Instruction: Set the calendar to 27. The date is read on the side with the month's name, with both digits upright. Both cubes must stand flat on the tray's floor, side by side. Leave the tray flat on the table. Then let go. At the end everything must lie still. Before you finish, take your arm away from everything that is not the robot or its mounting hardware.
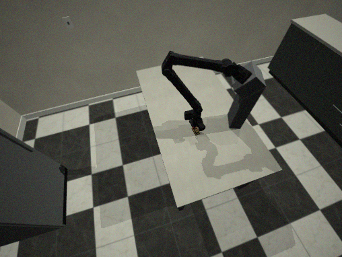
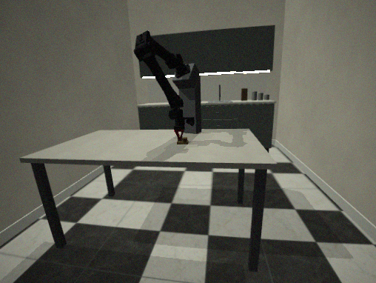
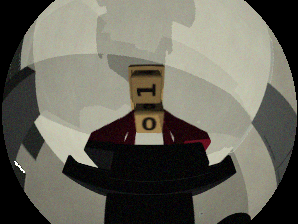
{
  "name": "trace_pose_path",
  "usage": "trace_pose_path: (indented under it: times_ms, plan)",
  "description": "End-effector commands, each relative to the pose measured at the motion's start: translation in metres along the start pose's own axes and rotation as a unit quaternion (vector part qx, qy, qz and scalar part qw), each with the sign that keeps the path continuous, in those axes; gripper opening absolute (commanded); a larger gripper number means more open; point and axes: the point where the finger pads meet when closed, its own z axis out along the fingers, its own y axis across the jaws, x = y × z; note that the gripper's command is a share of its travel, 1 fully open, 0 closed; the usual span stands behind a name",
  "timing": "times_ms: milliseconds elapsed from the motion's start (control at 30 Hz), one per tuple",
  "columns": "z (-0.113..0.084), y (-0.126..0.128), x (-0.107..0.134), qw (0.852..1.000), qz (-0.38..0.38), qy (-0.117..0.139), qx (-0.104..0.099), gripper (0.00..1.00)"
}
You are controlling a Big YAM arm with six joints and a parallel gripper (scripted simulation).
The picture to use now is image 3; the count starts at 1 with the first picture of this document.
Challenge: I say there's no tan cardboard cube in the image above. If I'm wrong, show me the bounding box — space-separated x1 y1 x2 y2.
130 70 162 103
134 100 164 133

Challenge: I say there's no tan cardboard tray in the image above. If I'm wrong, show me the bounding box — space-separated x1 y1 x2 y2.
128 64 165 110

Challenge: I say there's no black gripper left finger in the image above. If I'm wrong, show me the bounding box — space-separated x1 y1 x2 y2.
88 109 136 145

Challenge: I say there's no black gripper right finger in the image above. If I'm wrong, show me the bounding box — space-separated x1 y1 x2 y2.
162 109 211 150

